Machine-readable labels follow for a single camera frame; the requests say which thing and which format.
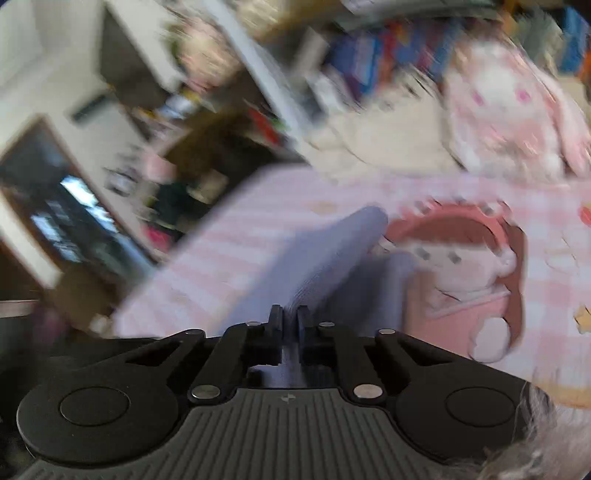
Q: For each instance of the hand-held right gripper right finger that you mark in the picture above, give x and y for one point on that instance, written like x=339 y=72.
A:
x=304 y=337

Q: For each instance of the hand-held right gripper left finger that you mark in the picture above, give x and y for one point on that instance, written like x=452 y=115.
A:
x=276 y=337

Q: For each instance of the purple and brown sweater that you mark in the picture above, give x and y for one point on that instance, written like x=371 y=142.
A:
x=323 y=258

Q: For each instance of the olive green cloth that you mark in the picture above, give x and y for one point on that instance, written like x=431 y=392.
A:
x=217 y=138

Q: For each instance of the cream printed cloth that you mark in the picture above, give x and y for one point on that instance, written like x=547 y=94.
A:
x=397 y=134

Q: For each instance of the fluffy grey sleeve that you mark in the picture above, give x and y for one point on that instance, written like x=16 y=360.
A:
x=545 y=452

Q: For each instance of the white bookshelf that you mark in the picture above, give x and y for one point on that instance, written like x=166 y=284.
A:
x=258 y=69

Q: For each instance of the row of colourful books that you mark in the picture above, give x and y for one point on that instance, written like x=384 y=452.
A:
x=369 y=60

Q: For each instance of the white bunny plush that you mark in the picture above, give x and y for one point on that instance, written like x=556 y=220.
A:
x=498 y=106

